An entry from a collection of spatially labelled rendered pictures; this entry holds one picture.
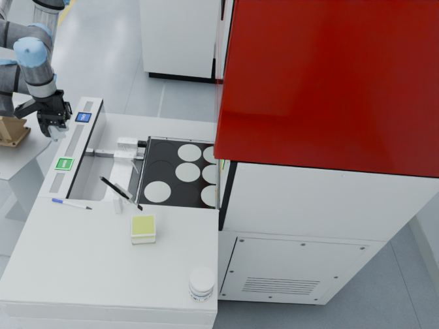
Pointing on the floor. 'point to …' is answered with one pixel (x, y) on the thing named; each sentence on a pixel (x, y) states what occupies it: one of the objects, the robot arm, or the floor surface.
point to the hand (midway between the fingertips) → (53, 138)
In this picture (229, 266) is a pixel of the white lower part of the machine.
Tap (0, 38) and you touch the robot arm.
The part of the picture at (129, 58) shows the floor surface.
